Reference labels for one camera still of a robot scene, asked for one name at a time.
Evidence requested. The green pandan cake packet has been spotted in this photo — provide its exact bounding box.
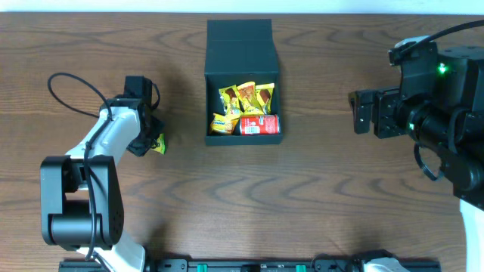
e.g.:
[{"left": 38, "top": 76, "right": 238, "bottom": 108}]
[{"left": 150, "top": 134, "right": 166, "bottom": 155}]

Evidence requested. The yellow cracker snack packet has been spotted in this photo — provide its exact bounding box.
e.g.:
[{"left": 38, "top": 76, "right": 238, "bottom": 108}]
[{"left": 209, "top": 113, "right": 239, "bottom": 134}]

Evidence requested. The yellow chocolate cake packet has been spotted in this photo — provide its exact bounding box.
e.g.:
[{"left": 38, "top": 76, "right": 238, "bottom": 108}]
[
  {"left": 255, "top": 83, "right": 275, "bottom": 115},
  {"left": 219, "top": 85, "right": 242, "bottom": 119}
]

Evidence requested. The yellow peanut butter snack packet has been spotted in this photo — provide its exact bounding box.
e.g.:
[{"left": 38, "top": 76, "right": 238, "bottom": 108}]
[{"left": 237, "top": 82, "right": 264, "bottom": 116}]

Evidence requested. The red soda can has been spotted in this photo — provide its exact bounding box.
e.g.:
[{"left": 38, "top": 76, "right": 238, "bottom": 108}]
[{"left": 239, "top": 115, "right": 281, "bottom": 135}]

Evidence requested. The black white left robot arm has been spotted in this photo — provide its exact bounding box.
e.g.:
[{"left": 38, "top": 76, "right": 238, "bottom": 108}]
[{"left": 40, "top": 97, "right": 158, "bottom": 271}]

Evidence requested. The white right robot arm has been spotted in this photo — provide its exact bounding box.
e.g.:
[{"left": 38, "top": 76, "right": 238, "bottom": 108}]
[{"left": 348, "top": 36, "right": 483, "bottom": 271}]

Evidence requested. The black open gift box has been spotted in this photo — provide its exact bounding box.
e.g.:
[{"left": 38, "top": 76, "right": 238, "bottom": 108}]
[{"left": 204, "top": 19, "right": 283, "bottom": 146}]

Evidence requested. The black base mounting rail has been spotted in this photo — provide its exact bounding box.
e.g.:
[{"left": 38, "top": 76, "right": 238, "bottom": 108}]
[{"left": 58, "top": 258, "right": 442, "bottom": 272}]

